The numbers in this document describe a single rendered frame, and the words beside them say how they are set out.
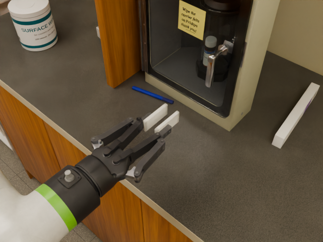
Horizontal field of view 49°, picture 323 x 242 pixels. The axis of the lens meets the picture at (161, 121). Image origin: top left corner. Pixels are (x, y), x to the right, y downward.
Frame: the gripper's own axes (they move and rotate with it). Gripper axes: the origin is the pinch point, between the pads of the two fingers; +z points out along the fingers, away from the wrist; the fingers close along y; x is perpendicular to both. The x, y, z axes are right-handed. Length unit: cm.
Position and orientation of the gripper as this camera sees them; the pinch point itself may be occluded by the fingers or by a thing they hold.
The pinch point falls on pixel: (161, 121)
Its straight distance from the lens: 73.3
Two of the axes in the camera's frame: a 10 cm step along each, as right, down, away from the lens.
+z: 6.7, -5.5, 5.0
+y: -7.4, -4.9, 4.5
